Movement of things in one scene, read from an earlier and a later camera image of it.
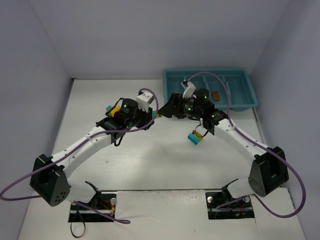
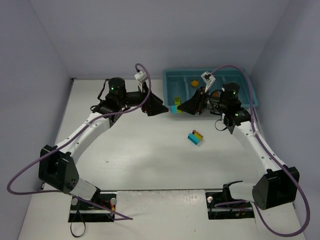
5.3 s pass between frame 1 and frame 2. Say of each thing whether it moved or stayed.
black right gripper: moved
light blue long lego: stayed
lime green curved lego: stayed
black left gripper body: moved
